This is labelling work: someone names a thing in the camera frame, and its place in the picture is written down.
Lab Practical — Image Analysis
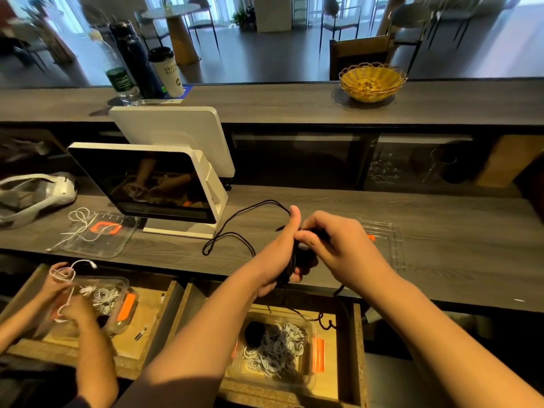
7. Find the black thermos bottle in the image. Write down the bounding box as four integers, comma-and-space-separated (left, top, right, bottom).
109, 21, 167, 100

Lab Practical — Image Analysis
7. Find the bundle of black cables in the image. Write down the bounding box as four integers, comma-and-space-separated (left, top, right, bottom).
201, 199, 343, 330

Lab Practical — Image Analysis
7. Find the white paper coffee cup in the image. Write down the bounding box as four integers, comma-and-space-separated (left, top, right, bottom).
148, 46, 186, 99

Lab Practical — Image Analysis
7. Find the green potted plant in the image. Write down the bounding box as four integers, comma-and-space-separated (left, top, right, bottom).
232, 6, 256, 32

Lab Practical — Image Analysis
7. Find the white customer display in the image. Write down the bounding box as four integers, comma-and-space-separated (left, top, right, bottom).
109, 106, 236, 179

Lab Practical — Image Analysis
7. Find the clear lid orange handle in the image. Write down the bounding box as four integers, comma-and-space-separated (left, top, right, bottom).
357, 218, 407, 274
61, 212, 139, 258

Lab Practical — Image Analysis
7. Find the clear plastic water bottle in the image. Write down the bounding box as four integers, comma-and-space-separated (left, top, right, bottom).
89, 29, 141, 105

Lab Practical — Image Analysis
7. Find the blue white notebook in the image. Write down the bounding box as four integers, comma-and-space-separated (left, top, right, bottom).
140, 84, 192, 105

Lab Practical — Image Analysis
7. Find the person's left forearm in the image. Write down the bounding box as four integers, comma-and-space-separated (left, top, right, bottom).
119, 276, 282, 408

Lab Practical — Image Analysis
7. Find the person's right forearm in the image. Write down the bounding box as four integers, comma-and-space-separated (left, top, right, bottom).
365, 271, 544, 408

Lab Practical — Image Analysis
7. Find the yellow woven basket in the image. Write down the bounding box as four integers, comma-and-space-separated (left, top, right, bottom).
338, 62, 409, 104

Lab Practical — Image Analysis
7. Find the black metal chair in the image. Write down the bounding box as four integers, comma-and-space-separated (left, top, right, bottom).
386, 2, 430, 73
321, 0, 362, 49
187, 0, 219, 49

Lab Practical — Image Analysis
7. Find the brown wooden chair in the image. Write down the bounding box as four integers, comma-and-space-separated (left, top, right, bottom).
329, 35, 394, 82

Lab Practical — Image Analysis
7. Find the wooden drawer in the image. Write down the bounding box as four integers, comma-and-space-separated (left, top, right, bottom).
170, 283, 368, 408
0, 263, 184, 381

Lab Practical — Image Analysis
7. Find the person's left hand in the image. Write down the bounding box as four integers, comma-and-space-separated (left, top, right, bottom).
245, 205, 321, 300

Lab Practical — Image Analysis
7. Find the another person's forearm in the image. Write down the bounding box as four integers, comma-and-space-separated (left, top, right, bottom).
72, 324, 120, 408
0, 293, 52, 354

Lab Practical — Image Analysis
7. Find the person's right hand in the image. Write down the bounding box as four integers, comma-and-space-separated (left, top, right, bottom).
293, 210, 397, 296

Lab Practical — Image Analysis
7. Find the pile of cables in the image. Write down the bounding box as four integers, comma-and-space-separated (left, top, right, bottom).
46, 207, 120, 252

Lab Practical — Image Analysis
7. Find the black cable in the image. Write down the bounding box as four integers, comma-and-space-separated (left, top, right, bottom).
244, 321, 266, 350

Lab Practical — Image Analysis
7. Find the round wooden table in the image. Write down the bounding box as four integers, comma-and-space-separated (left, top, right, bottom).
140, 4, 203, 66

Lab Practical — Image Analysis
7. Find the white touchscreen monitor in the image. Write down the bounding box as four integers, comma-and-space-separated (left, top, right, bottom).
68, 142, 229, 240

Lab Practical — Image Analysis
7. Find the clear container drawer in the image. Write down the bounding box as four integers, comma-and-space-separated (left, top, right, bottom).
225, 305, 329, 393
38, 276, 139, 337

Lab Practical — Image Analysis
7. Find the flat cardboard sheet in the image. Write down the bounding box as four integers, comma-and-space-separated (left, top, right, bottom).
478, 134, 544, 189

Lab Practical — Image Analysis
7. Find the white headset device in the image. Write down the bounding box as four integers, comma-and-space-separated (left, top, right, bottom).
0, 172, 78, 230

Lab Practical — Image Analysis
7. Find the grey wooden bar counter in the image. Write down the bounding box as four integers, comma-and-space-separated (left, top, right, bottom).
0, 78, 544, 126

